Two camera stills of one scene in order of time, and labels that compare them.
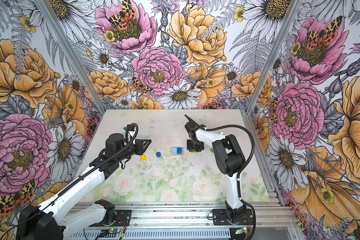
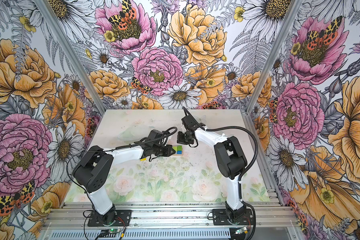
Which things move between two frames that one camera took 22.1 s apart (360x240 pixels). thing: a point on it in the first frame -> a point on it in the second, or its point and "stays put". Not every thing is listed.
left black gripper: (140, 144) -> (168, 147)
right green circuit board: (242, 230) stays put
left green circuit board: (114, 230) stays put
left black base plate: (122, 217) stays put
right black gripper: (201, 148) -> (180, 140)
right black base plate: (220, 217) stays put
